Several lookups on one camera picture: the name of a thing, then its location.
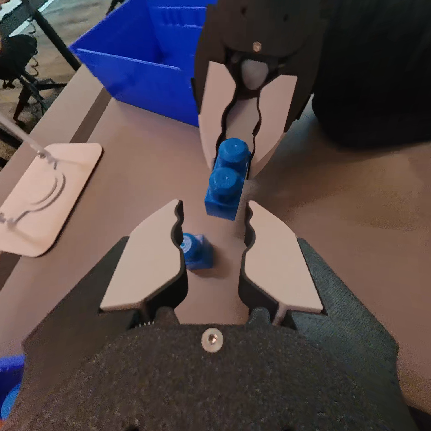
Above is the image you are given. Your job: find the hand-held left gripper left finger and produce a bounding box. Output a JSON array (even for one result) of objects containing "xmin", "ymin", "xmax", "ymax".
[{"xmin": 100, "ymin": 199, "xmax": 188, "ymax": 328}]

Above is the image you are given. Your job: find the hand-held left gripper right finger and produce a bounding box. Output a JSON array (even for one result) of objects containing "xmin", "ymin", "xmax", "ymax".
[{"xmin": 238, "ymin": 201, "xmax": 324, "ymax": 326}]

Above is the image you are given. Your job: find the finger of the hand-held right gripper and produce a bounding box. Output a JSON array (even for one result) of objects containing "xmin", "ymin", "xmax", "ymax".
[
  {"xmin": 198, "ymin": 61, "xmax": 237, "ymax": 169},
  {"xmin": 248, "ymin": 75, "xmax": 299, "ymax": 180}
]

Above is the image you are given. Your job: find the blue single-stud block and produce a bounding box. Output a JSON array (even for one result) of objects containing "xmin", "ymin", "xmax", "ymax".
[{"xmin": 180, "ymin": 233, "xmax": 214, "ymax": 270}]

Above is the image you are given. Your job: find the blue object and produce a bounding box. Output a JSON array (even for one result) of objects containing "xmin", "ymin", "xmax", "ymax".
[{"xmin": 69, "ymin": 0, "xmax": 218, "ymax": 128}]

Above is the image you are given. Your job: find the blue two-stud block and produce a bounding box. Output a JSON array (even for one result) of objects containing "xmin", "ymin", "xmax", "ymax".
[{"xmin": 204, "ymin": 137, "xmax": 252, "ymax": 221}]

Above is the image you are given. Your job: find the blue plastic bin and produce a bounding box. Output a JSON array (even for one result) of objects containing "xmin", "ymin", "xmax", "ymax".
[{"xmin": 0, "ymin": 355, "xmax": 26, "ymax": 421}]

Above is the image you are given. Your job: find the white document stand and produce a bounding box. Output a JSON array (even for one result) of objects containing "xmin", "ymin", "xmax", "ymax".
[{"xmin": 0, "ymin": 111, "xmax": 103, "ymax": 258}]

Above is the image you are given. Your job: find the wooden-top desk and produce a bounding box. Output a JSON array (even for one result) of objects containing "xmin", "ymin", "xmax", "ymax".
[{"xmin": 20, "ymin": 0, "xmax": 81, "ymax": 71}]

